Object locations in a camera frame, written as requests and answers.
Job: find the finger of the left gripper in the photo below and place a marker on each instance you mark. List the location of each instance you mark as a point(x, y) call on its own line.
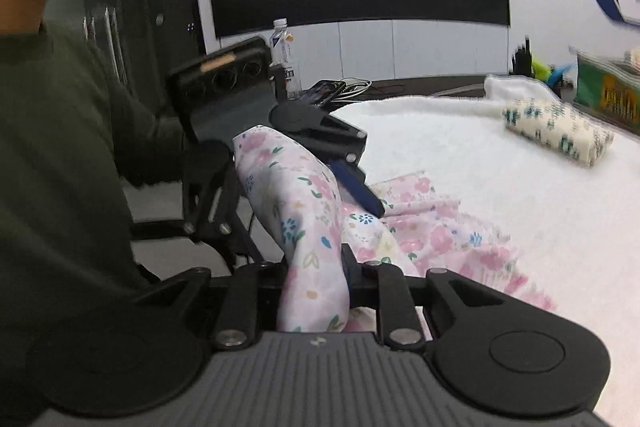
point(354, 182)

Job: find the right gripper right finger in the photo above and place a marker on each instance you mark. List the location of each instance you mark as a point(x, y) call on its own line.
point(393, 296)

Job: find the plastic water bottle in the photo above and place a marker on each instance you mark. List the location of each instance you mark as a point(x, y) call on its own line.
point(281, 42)

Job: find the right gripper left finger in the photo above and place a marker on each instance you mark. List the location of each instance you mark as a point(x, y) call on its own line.
point(251, 305)

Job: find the person in dark sweater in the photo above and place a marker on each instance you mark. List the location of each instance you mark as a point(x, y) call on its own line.
point(71, 135)

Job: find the pink floral garment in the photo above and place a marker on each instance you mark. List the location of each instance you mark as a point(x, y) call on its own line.
point(311, 216)

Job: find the folded cream floral cloth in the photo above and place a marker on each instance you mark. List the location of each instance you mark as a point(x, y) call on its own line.
point(560, 127)

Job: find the smartphone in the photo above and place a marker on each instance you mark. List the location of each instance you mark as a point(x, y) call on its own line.
point(323, 92)

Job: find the white towel blanket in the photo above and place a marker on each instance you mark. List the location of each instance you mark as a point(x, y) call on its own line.
point(576, 229)

